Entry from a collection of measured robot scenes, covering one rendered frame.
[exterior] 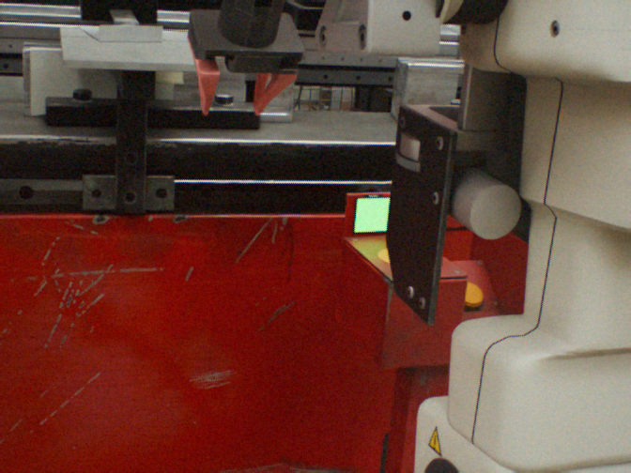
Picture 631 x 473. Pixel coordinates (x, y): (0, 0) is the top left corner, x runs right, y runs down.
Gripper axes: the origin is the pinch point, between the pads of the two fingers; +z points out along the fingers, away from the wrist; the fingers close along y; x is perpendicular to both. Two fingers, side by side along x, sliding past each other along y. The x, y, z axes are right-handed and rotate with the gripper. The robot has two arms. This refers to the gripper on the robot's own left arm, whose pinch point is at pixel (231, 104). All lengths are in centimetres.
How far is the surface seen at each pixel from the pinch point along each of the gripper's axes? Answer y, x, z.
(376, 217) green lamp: -25.6, -8.1, 25.2
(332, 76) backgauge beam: -37, -58, 40
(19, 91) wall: -11, -371, 292
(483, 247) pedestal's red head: -40.9, -4.2, 27.8
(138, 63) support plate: 5.6, -19.7, 9.8
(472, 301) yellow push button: -36.4, 4.3, 28.9
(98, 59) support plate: 10.2, -20.8, 10.2
